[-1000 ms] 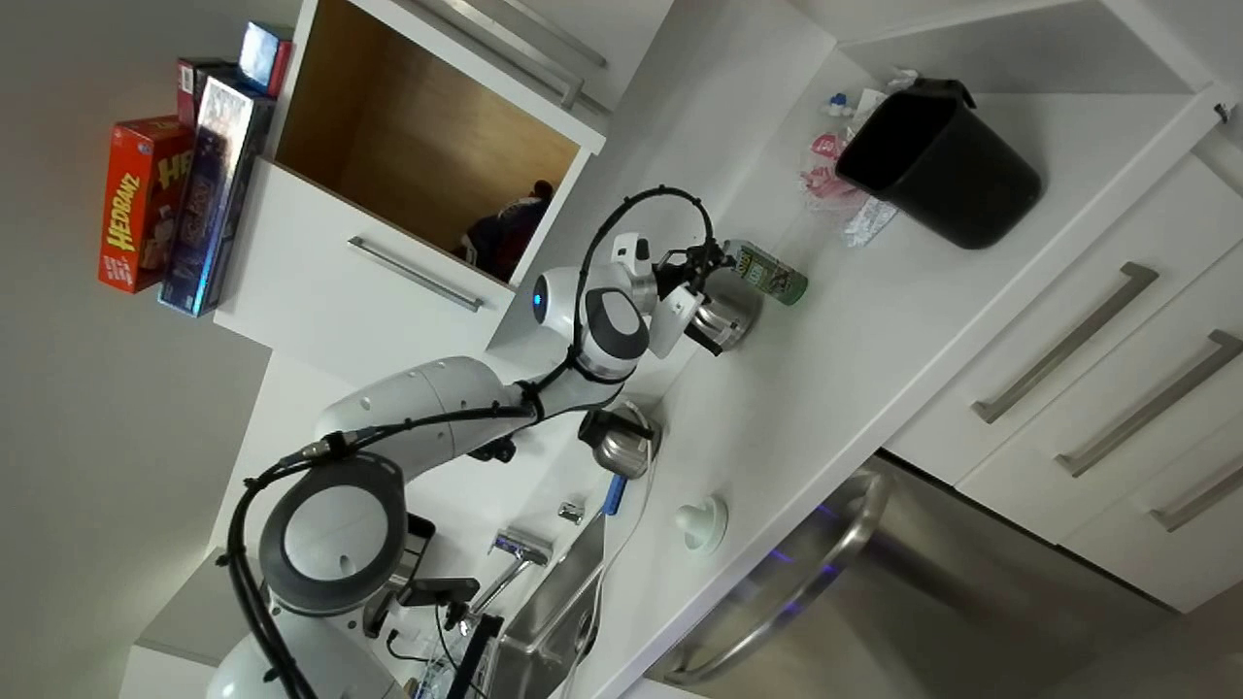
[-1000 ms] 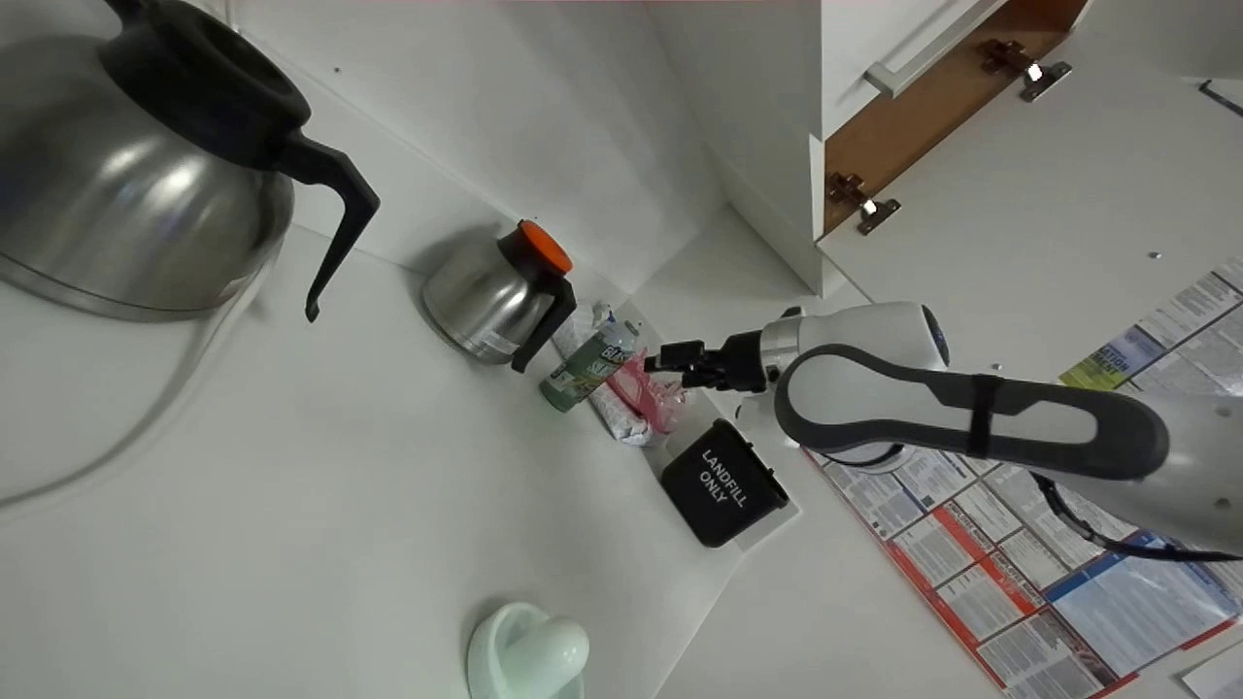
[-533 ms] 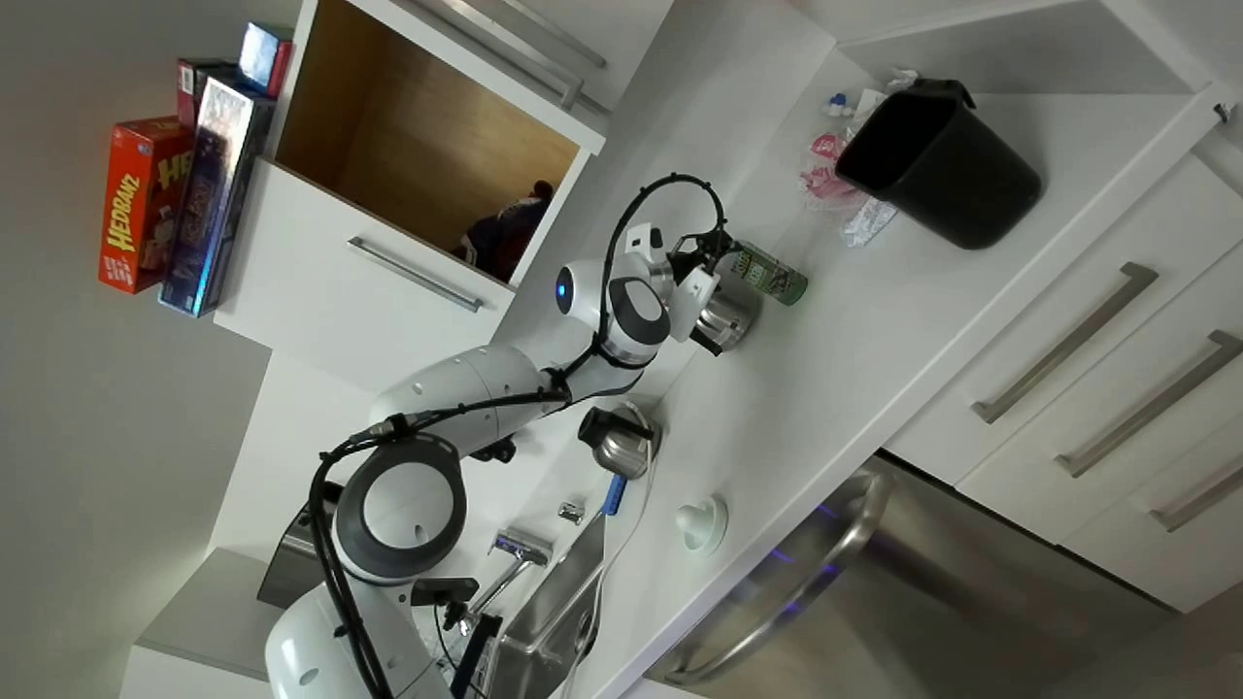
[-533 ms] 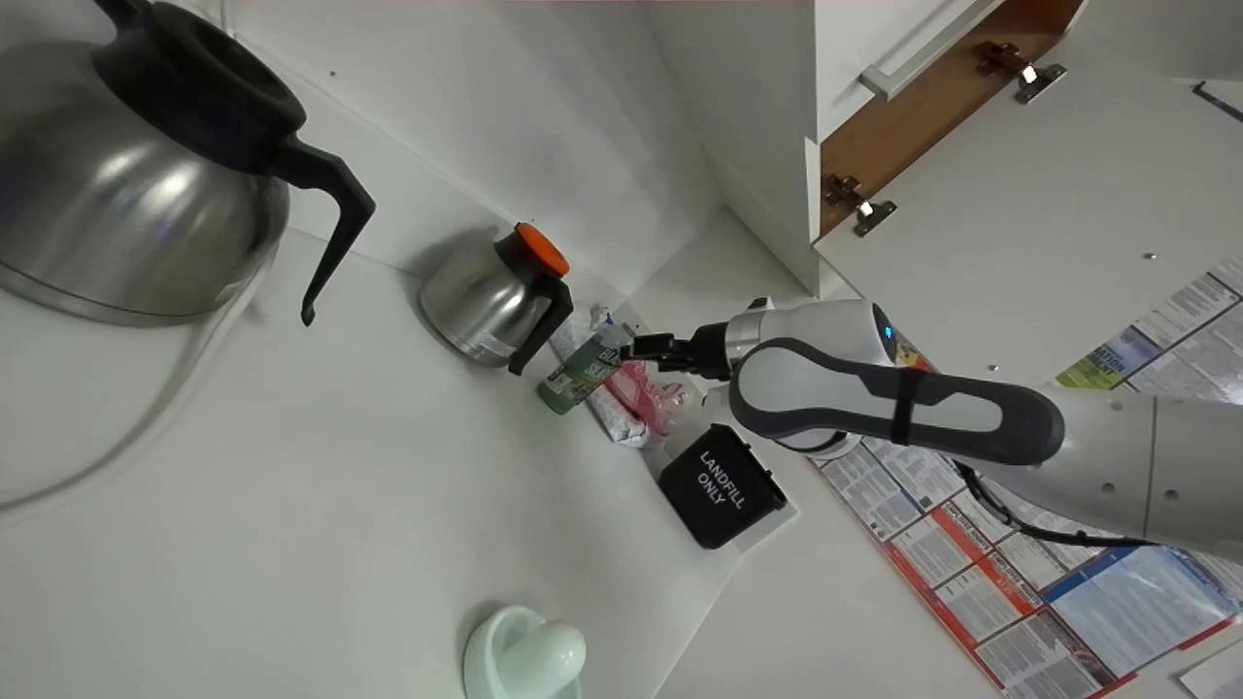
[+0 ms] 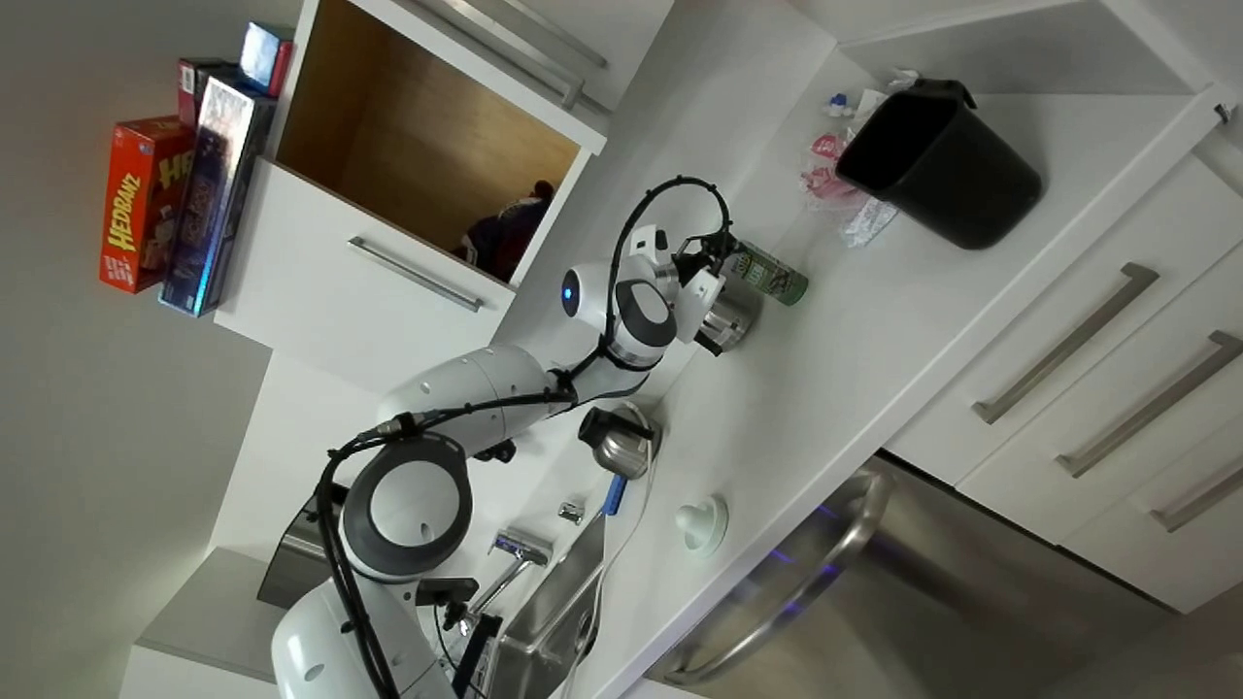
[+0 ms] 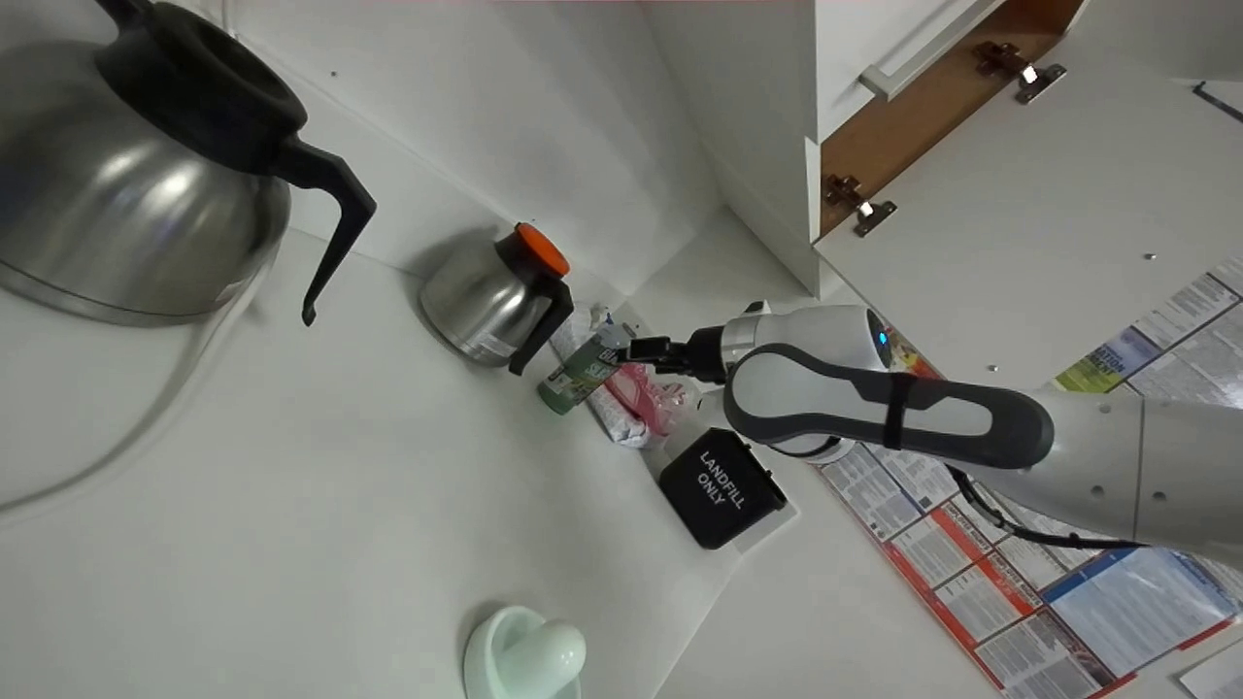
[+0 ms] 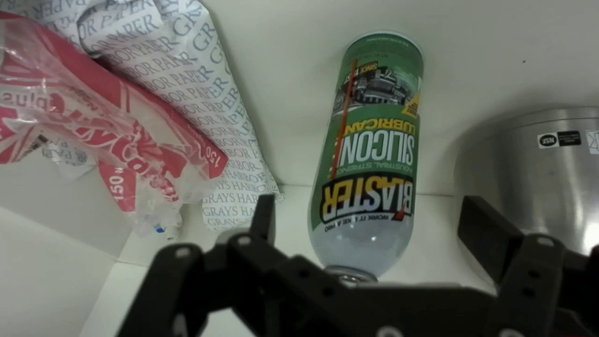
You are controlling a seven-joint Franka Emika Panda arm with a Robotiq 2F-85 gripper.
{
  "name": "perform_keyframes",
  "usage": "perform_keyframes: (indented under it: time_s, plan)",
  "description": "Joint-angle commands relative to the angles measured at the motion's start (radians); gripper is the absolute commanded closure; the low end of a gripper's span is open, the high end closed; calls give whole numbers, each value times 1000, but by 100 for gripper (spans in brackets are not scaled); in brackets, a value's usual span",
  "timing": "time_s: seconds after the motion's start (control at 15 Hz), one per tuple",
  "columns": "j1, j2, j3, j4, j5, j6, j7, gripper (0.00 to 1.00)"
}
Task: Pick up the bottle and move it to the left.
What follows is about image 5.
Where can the steel box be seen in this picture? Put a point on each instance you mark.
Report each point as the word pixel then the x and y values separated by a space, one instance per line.
pixel 548 624

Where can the open white cabinet door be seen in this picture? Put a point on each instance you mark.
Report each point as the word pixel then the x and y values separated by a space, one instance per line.
pixel 518 90

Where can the pink sweetener packets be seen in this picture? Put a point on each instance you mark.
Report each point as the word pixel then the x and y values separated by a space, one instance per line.
pixel 830 167

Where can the mint green cup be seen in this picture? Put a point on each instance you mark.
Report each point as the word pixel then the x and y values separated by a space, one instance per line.
pixel 704 523

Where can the small red box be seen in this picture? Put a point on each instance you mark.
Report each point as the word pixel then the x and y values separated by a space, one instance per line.
pixel 195 81

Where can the white packets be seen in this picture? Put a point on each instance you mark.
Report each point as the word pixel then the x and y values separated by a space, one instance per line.
pixel 873 222

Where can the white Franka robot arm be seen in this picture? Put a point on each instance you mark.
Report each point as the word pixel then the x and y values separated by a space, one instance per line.
pixel 491 383

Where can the black landfill bin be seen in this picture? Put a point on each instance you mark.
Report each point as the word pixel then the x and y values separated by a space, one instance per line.
pixel 936 159

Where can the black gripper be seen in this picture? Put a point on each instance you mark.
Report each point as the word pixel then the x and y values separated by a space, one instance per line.
pixel 696 288

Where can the stainless steel dishwasher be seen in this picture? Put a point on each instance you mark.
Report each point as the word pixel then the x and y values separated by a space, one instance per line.
pixel 932 596

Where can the white drawer front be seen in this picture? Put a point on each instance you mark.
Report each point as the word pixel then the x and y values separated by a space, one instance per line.
pixel 1033 296
pixel 1166 558
pixel 1128 375

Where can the steel carafe with black lid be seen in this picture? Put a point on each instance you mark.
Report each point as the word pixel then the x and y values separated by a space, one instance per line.
pixel 621 449

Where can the small blue box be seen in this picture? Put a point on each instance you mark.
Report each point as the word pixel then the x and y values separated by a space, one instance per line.
pixel 261 57

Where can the dark blue tall box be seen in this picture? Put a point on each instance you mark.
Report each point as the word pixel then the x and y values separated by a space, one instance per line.
pixel 215 195

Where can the dark object inside cabinet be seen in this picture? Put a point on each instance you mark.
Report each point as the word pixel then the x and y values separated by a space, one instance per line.
pixel 506 235

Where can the red cereal box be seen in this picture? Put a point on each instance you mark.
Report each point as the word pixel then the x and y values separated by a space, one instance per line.
pixel 138 207

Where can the closed white cabinet door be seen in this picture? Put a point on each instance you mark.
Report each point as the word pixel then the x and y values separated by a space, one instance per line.
pixel 298 296

